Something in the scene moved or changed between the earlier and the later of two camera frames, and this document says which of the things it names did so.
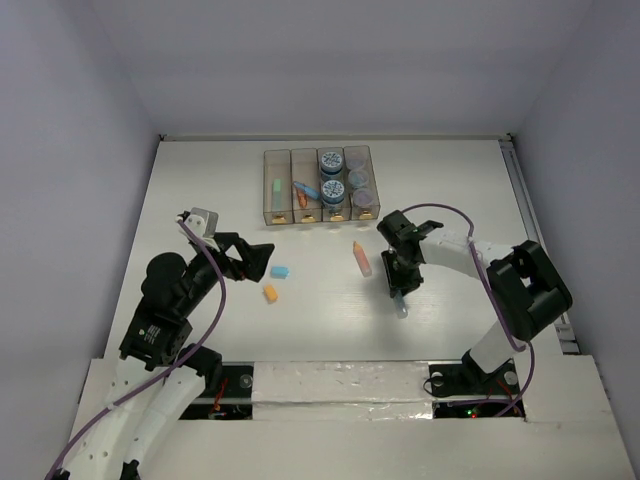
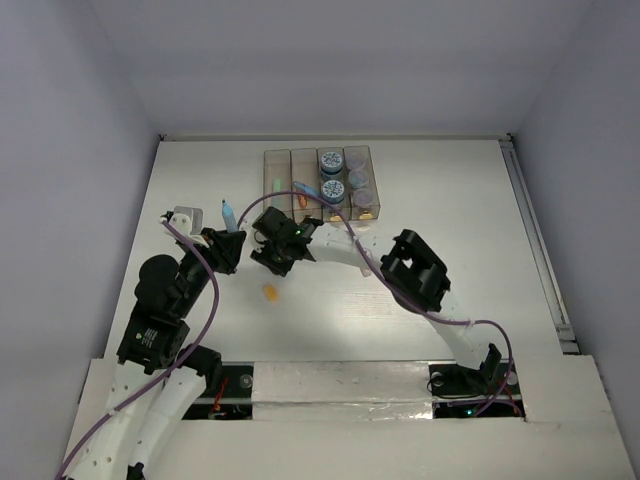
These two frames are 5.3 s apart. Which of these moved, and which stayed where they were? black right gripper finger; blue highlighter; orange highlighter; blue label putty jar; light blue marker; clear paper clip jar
Moved: light blue marker; black right gripper finger
Stayed: orange highlighter; clear paper clip jar; blue label putty jar; blue highlighter
